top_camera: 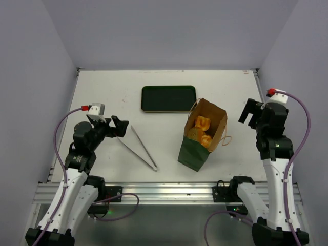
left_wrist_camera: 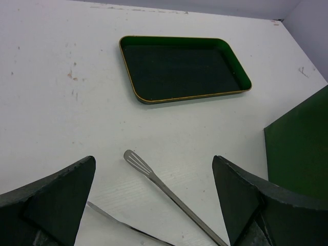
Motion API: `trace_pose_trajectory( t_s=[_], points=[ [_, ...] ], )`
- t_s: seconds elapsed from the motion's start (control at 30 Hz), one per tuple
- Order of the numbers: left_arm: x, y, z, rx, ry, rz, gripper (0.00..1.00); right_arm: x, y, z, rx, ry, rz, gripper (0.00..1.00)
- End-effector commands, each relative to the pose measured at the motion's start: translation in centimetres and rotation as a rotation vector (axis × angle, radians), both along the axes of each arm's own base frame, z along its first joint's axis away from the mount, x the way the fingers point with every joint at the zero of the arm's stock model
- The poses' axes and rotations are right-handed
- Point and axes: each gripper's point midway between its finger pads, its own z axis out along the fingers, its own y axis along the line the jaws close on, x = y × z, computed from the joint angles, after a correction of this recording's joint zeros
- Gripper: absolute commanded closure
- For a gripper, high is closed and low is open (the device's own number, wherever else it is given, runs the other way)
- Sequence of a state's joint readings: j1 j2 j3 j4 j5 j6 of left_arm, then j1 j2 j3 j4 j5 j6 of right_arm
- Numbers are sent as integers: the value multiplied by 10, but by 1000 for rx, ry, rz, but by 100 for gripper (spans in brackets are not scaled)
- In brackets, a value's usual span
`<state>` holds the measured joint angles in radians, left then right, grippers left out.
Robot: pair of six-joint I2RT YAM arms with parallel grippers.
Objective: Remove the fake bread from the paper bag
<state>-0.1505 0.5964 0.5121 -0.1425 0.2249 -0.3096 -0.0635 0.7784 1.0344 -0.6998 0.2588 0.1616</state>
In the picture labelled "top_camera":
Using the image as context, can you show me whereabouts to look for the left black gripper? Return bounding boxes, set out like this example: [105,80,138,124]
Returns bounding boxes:
[88,115,128,151]

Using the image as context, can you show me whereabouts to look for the metal tongs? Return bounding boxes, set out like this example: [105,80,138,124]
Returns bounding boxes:
[118,126,159,172]

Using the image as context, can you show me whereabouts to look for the orange waffle bread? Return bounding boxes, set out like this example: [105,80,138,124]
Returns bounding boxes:
[194,115,211,132]

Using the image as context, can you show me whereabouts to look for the green paper bag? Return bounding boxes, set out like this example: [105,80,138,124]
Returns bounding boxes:
[178,98,232,172]

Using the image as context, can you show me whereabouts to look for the sliced toast bread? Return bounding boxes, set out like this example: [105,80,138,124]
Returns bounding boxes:
[187,127,203,142]

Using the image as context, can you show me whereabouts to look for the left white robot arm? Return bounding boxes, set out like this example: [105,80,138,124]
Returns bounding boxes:
[25,115,129,245]

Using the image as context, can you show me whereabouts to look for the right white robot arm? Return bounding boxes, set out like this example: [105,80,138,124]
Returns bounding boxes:
[228,98,310,245]

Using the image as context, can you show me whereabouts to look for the orange croissant bread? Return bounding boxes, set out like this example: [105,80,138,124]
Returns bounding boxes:
[200,135,212,148]

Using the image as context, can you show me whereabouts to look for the dark green tray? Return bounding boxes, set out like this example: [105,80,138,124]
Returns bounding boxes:
[141,85,196,113]

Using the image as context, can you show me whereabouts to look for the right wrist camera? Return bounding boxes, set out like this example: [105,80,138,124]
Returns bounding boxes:
[266,88,288,105]

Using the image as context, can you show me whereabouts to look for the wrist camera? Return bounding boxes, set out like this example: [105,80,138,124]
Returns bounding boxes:
[87,102,105,120]
[266,88,288,105]

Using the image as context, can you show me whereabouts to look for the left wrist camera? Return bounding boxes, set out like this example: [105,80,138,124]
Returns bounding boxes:
[87,102,105,120]

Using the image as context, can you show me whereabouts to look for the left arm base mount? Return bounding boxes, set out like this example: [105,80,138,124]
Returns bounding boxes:
[87,186,122,218]

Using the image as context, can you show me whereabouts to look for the aluminium frame rail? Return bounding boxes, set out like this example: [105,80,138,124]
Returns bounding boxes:
[32,182,302,205]

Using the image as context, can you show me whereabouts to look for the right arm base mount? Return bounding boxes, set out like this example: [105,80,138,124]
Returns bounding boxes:
[212,180,248,217]

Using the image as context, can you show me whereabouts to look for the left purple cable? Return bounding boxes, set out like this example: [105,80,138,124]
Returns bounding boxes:
[31,105,140,246]

